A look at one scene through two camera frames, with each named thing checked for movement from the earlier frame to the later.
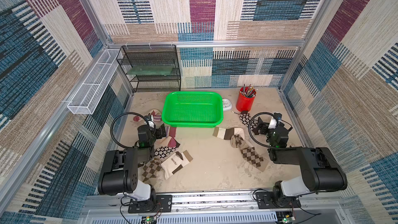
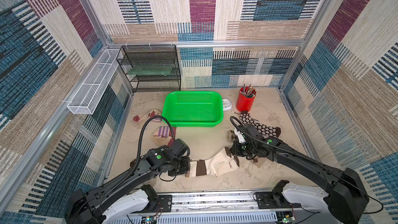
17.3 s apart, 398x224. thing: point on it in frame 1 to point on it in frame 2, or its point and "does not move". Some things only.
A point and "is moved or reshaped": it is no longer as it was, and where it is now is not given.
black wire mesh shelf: (151, 68) does not move
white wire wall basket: (87, 95) does not move
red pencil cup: (245, 98) does not move
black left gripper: (159, 136) to (186, 161)
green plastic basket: (193, 109) does not move
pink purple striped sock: (156, 114) does not move
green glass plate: (151, 70) does not move
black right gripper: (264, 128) to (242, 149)
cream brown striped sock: (173, 164) is moved or reshaped
